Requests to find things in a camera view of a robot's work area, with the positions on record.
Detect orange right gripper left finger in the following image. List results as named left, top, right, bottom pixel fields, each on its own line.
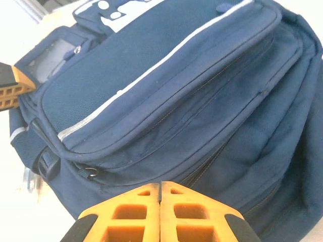
left=60, top=181, right=161, bottom=242

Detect navy blue student backpack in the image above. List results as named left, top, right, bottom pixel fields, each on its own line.
left=9, top=0, right=323, bottom=242

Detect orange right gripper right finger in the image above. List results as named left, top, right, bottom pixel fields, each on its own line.
left=160, top=180, right=262, bottom=242

